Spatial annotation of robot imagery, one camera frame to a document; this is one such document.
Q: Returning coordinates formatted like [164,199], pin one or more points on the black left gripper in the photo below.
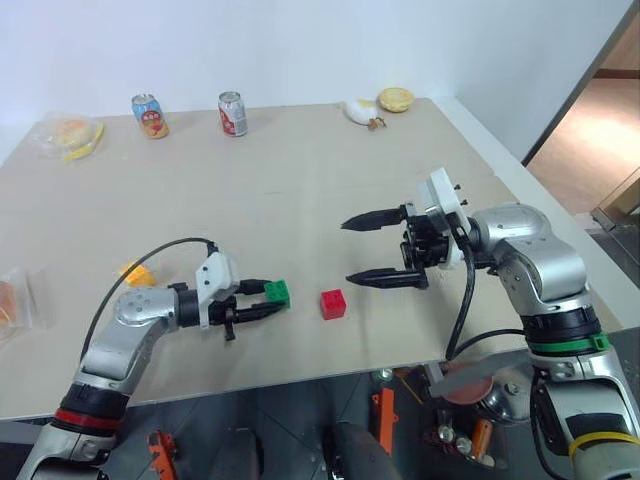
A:
[223,314]

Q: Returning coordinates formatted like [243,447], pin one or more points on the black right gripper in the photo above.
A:
[424,242]

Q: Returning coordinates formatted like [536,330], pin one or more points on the green toy brick cube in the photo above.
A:
[278,292]

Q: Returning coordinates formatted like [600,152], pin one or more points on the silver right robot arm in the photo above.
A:
[545,270]

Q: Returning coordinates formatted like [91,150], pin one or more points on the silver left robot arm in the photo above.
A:
[135,312]

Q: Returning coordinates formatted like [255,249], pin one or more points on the red toy brick cube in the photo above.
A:
[333,304]

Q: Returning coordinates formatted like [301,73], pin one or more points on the yellow toy brick cube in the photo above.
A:
[138,275]

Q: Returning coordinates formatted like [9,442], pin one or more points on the white plush toy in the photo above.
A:
[361,112]

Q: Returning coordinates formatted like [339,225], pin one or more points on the round yellow bun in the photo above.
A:
[395,100]

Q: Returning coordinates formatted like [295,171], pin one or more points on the orange clamp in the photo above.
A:
[384,417]
[162,452]

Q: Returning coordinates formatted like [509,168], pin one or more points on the red round disc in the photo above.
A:
[470,392]

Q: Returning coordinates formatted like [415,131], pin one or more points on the red white drink can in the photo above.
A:
[233,114]

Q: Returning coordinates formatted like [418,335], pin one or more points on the blue orange drink can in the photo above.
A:
[150,116]

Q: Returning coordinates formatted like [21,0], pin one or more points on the small orange tool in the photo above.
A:
[483,437]

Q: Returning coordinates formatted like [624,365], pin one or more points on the orange snack in plastic bag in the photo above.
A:
[17,305]

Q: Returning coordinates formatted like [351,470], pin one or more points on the burger in plastic bag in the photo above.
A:
[70,134]

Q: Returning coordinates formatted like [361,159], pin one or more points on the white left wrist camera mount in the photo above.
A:
[216,277]

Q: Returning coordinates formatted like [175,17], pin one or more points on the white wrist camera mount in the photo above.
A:
[442,200]
[216,277]

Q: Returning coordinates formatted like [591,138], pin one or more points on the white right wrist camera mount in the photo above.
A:
[442,200]

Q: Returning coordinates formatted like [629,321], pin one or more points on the grey metal bracket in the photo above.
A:
[475,375]

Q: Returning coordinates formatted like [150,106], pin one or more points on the metal frame furniture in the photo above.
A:
[617,205]

